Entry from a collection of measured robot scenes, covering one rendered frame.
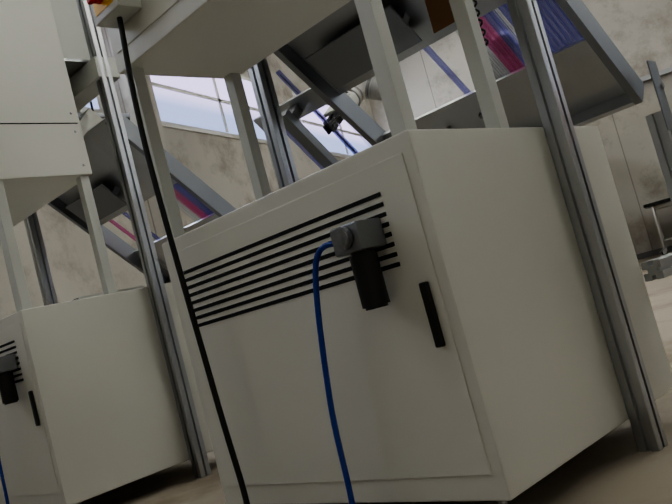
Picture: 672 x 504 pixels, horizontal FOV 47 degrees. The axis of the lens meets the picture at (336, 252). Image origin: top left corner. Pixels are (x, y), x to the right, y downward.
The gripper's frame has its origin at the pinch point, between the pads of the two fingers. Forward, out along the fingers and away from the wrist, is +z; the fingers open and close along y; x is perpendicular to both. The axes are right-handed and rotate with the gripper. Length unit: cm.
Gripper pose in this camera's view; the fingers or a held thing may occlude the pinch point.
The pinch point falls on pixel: (331, 126)
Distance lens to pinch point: 250.3
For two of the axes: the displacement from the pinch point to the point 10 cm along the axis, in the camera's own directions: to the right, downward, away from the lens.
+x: 6.1, 7.0, 3.8
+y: 7.0, -2.5, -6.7
